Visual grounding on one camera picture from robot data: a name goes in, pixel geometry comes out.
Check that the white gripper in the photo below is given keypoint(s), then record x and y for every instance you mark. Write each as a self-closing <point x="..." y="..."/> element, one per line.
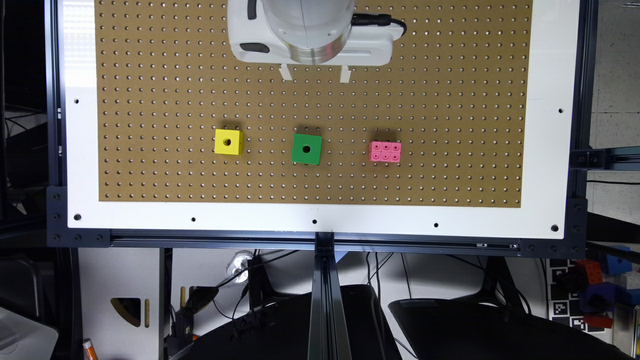
<point x="309" y="32"/>

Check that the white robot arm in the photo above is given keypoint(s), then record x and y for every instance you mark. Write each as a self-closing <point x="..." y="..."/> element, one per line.
<point x="310" y="32"/>

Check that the pink lego block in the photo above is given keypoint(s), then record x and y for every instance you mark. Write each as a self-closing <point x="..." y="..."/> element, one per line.
<point x="388" y="152"/>

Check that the green cube with hole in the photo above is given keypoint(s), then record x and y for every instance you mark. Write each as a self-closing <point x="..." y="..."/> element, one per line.
<point x="306" y="149"/>

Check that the yellow cube with hole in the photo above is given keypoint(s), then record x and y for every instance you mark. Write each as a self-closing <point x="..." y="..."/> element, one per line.
<point x="228" y="142"/>

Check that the brown pegboard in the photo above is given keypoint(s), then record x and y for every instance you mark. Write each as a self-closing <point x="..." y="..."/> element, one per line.
<point x="453" y="94"/>

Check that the black office chair left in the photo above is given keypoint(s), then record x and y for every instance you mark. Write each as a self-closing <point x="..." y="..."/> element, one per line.
<point x="281" y="331"/>

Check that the black office chair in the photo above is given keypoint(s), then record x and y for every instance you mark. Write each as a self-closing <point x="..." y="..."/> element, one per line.
<point x="281" y="331"/>
<point x="493" y="323"/>

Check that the white cabinet panel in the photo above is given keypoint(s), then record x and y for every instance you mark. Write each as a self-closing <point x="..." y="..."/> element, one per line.
<point x="121" y="301"/>

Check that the black office chair right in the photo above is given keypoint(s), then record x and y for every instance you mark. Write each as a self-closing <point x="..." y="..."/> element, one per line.
<point x="493" y="323"/>

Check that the orange marker pen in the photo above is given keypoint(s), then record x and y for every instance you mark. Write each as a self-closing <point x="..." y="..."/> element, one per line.
<point x="89" y="350"/>

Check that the pile of coloured blocks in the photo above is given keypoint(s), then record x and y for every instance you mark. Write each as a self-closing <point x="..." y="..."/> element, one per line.
<point x="597" y="294"/>

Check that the black centre support rail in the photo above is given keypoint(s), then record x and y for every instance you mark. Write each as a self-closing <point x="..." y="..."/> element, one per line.
<point x="328" y="337"/>

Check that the black aluminium table frame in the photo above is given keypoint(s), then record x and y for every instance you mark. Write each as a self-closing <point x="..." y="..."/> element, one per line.
<point x="552" y="220"/>

